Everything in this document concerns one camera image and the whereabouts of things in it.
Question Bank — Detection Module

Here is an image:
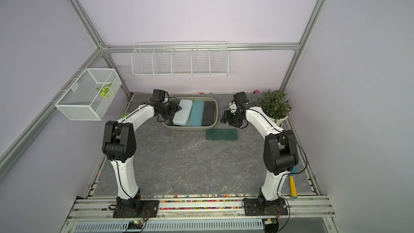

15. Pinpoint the dark grey pencil case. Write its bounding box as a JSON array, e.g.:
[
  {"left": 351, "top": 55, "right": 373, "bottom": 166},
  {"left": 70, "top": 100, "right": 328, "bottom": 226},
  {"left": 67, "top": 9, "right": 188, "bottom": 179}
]
[{"left": 202, "top": 101, "right": 215, "bottom": 126}]

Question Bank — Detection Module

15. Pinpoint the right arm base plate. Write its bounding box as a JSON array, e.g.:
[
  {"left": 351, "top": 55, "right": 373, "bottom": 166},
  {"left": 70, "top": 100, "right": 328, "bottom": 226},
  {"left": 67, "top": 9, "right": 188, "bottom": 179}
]
[{"left": 241, "top": 196, "right": 289, "bottom": 217}]

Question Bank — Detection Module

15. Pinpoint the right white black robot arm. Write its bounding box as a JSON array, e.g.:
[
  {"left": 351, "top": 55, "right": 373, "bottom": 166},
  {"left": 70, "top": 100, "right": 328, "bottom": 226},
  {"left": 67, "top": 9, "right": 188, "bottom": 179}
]
[{"left": 222, "top": 100, "right": 299, "bottom": 213}]

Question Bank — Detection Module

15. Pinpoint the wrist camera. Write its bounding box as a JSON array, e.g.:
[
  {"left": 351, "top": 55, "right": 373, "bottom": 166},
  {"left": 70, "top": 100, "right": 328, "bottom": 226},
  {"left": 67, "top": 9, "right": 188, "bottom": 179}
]
[
  {"left": 150, "top": 89, "right": 166, "bottom": 103},
  {"left": 234, "top": 92, "right": 249, "bottom": 105}
]

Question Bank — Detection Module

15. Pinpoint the large potted green plant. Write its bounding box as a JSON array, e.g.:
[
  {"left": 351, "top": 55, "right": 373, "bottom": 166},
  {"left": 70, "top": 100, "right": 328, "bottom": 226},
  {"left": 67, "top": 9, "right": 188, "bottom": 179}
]
[{"left": 258, "top": 90, "right": 292, "bottom": 127}]

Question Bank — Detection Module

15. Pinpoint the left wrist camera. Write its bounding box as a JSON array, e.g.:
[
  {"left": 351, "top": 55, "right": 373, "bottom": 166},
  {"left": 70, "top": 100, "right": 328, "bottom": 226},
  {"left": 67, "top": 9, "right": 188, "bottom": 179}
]
[{"left": 150, "top": 89, "right": 166, "bottom": 103}]

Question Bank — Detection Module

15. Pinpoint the green leaf toy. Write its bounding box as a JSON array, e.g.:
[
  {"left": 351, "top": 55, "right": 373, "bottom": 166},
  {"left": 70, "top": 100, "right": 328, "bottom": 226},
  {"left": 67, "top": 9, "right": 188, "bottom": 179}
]
[{"left": 97, "top": 83, "right": 114, "bottom": 99}]

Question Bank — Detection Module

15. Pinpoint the white wire wall shelf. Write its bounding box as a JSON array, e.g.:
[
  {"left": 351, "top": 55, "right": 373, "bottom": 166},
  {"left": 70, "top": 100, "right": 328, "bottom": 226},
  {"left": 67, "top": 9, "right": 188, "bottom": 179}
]
[{"left": 131, "top": 41, "right": 229, "bottom": 77}]

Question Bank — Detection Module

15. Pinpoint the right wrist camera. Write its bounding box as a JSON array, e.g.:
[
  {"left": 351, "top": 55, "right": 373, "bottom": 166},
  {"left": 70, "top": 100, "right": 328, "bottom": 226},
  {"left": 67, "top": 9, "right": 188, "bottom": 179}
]
[{"left": 234, "top": 92, "right": 249, "bottom": 105}]

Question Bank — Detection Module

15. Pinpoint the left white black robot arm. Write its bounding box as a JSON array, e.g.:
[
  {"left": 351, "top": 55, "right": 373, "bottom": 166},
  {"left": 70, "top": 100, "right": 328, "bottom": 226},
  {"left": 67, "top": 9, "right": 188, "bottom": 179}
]
[{"left": 102, "top": 100, "right": 181, "bottom": 215}]

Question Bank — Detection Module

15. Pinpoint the pale blue pencil case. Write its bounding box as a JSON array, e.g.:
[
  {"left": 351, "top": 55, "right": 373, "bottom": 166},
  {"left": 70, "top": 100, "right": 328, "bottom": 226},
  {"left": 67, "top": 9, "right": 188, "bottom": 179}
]
[{"left": 172, "top": 99, "right": 193, "bottom": 126}]

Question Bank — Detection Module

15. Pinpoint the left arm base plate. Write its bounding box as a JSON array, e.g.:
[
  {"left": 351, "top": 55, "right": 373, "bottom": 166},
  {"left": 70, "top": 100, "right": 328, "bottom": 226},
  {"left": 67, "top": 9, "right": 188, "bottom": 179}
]
[{"left": 113, "top": 200, "right": 159, "bottom": 219}]

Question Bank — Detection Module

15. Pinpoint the teal ribbed pencil case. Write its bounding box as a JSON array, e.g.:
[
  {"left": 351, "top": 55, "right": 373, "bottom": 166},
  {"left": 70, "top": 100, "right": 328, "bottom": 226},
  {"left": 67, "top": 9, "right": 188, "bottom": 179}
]
[{"left": 188, "top": 99, "right": 204, "bottom": 127}]

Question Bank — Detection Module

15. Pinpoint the dark green pencil case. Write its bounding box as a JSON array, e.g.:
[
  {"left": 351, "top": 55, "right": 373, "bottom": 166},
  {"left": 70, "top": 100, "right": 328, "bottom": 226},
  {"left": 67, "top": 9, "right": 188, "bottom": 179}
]
[{"left": 205, "top": 129, "right": 238, "bottom": 141}]

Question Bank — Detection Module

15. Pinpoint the aluminium front rail frame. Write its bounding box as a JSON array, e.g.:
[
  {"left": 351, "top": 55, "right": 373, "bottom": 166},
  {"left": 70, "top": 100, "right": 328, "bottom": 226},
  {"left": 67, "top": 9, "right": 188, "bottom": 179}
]
[{"left": 61, "top": 194, "right": 340, "bottom": 233}]

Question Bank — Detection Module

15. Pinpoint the blue yellow garden fork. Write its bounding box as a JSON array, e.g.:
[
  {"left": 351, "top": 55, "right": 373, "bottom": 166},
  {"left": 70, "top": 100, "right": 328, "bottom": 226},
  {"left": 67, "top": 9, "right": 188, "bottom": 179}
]
[{"left": 289, "top": 166, "right": 298, "bottom": 198}]

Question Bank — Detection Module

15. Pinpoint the white mesh wall basket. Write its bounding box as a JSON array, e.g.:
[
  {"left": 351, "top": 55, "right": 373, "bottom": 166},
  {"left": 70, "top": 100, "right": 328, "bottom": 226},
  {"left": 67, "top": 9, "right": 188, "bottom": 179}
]
[{"left": 55, "top": 68, "right": 122, "bottom": 121}]

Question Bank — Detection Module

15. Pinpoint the beige plastic storage box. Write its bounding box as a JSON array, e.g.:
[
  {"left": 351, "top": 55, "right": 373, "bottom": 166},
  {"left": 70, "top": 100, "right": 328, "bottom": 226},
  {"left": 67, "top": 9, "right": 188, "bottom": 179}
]
[{"left": 163, "top": 96, "right": 218, "bottom": 131}]

